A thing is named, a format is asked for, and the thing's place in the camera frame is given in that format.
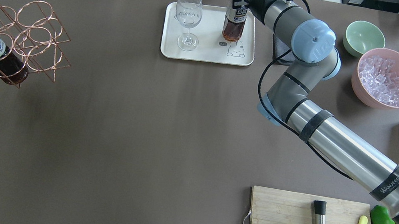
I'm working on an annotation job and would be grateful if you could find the copper wire bottle basket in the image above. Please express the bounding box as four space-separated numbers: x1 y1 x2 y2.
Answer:
0 0 71 82

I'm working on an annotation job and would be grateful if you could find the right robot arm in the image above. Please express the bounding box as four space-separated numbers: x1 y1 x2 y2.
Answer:
232 0 399 224

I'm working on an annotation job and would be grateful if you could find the clear wine glass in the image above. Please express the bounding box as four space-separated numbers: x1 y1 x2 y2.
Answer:
176 0 203 52

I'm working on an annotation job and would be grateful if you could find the cream rabbit tray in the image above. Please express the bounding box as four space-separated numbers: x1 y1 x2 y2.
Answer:
160 2 255 66

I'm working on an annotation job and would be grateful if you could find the grey folded cloth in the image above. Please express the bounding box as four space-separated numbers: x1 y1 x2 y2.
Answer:
272 34 295 66

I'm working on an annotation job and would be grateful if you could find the green bowl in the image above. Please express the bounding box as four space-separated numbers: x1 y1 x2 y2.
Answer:
343 20 386 58

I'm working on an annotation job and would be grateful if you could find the pink bowl of ice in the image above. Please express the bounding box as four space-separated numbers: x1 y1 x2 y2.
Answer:
351 48 399 109

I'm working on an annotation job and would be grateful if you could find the green lime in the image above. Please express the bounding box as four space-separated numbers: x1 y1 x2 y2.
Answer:
370 205 396 224

